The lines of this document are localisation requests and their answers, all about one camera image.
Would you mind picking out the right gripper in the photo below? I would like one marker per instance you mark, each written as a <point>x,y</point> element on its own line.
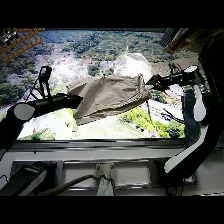
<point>158,82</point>

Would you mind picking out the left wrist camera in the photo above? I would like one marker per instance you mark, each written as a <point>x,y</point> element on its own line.
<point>45,72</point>

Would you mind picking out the silver frame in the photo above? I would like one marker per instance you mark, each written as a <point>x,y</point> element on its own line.
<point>100,151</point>

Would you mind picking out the heap of clothes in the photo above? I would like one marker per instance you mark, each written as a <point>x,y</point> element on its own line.
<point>175,40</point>

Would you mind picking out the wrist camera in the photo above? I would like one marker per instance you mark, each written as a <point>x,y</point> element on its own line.
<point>174,69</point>
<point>45,72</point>

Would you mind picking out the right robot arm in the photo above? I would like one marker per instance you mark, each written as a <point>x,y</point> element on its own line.
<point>199,103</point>

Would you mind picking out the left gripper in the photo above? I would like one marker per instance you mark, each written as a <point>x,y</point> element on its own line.
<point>72,100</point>

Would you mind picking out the wooden lattice rack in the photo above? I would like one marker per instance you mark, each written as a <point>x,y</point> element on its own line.
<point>18,43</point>

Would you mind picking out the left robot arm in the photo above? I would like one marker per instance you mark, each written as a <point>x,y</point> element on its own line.
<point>23,111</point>

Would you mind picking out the beige garment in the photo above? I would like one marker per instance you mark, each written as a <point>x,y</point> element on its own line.
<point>106,96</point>

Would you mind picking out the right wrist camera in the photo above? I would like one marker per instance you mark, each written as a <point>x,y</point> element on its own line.
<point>174,69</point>

